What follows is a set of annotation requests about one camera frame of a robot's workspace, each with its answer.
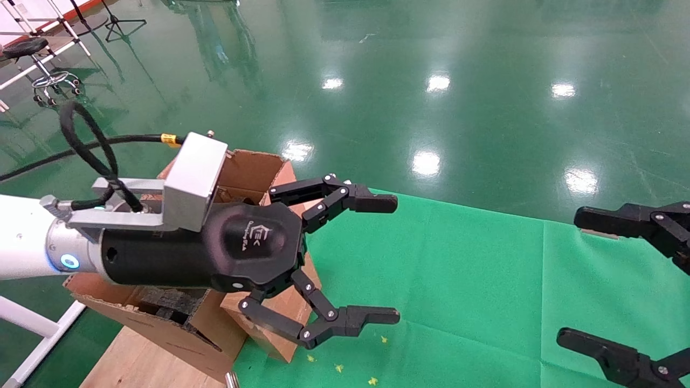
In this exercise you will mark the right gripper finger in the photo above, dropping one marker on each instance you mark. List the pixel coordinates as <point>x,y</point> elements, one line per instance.
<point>625,366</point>
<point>647,223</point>

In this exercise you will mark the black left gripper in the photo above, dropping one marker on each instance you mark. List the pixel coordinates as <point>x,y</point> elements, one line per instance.
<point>242,242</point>

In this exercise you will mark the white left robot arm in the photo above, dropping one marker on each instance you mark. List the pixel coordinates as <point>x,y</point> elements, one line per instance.
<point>21,237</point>

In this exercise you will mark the large open cardboard carton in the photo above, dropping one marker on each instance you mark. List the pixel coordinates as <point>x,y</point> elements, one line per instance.
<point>161,345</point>

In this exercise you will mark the green table cloth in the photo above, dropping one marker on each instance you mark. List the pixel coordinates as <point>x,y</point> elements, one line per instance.
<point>485,296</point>

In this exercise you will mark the silver metal clamp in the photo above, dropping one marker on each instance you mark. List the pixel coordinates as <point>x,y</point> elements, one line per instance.
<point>232,380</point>

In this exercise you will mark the dark grey foam block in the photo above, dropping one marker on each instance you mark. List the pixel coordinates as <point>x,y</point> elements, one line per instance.
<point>167,302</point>

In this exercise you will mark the black tripod stand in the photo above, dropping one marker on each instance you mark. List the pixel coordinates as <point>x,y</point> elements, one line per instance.
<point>114,20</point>

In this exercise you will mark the black round base stand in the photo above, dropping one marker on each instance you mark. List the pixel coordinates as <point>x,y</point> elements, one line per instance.
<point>94,24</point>

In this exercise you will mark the black wheeled stool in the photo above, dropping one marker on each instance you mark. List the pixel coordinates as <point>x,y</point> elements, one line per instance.
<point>24,47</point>

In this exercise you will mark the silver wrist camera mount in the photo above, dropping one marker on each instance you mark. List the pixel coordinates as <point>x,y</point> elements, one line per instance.
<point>194,178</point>

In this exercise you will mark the white metal frame tube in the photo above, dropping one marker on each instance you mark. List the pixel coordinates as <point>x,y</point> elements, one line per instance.
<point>32,318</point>

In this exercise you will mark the white frame table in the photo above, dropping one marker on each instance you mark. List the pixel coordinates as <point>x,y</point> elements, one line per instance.
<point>64,51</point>

